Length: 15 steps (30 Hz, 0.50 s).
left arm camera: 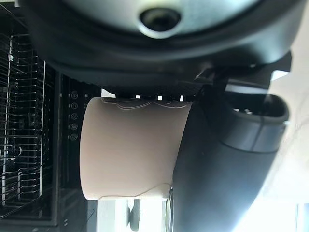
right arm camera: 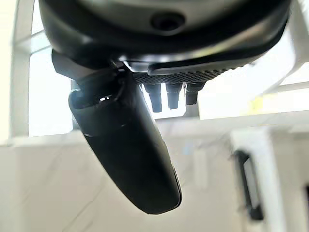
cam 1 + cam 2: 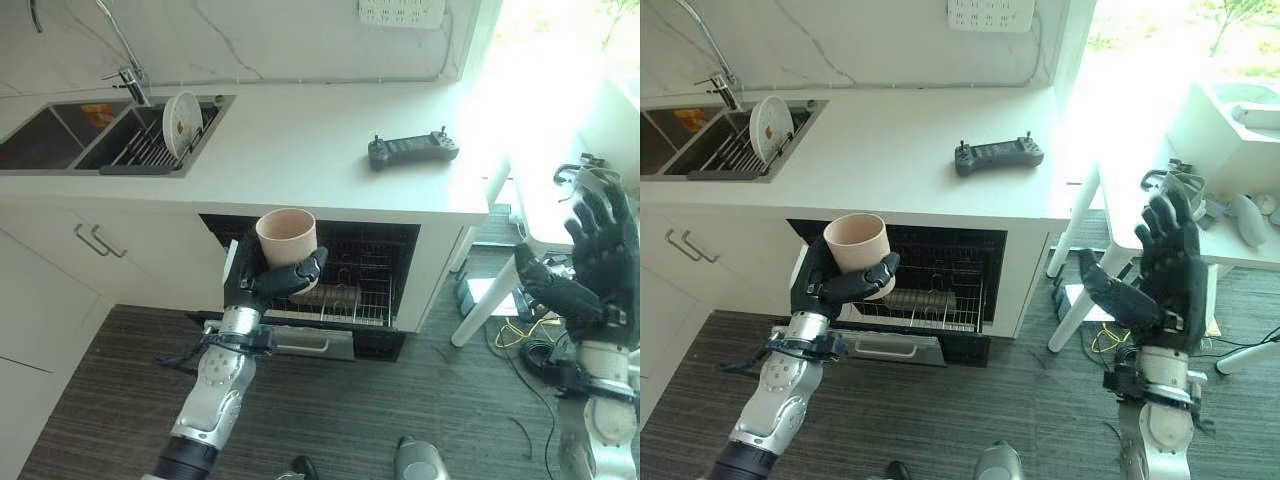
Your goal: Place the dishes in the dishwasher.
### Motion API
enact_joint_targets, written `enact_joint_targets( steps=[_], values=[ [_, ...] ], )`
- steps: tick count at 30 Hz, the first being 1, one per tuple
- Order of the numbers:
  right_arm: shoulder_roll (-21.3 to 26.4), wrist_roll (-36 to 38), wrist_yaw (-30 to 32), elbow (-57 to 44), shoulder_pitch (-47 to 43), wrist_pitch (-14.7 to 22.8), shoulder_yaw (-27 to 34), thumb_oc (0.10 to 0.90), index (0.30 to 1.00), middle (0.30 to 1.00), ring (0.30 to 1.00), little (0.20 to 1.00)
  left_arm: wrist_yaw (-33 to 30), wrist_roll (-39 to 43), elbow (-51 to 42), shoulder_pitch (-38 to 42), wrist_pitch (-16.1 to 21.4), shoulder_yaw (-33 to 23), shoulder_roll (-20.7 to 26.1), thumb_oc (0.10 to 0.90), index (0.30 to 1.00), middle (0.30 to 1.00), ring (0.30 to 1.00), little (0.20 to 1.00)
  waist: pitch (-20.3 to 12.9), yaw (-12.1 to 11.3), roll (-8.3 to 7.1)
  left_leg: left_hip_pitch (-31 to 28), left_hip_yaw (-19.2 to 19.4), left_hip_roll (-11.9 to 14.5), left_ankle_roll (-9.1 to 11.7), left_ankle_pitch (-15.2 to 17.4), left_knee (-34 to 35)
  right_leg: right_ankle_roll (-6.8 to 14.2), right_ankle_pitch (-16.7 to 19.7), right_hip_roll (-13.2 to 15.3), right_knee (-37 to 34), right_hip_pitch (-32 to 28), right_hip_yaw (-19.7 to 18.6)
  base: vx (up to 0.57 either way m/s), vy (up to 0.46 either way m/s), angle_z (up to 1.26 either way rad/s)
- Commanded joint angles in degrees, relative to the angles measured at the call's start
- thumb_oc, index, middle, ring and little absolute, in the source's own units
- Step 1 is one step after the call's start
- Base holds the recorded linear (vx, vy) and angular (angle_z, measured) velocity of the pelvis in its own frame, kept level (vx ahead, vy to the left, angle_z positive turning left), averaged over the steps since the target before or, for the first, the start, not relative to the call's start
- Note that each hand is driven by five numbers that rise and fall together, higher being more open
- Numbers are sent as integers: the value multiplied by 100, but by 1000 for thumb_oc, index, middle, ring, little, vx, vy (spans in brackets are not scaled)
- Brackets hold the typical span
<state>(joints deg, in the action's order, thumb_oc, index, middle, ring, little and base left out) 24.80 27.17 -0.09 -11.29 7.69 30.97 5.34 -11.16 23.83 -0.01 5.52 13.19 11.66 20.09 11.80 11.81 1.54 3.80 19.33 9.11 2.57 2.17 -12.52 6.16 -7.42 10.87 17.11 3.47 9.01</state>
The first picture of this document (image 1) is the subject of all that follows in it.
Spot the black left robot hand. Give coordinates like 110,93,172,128
14,0,309,232

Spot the beige ceramic cup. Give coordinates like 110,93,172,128
79,96,194,201

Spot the black dishwasher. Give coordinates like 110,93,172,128
0,4,103,232

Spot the clear glass rim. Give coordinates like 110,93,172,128
165,185,175,232

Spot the wire dishwasher rack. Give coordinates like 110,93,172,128
0,32,56,215

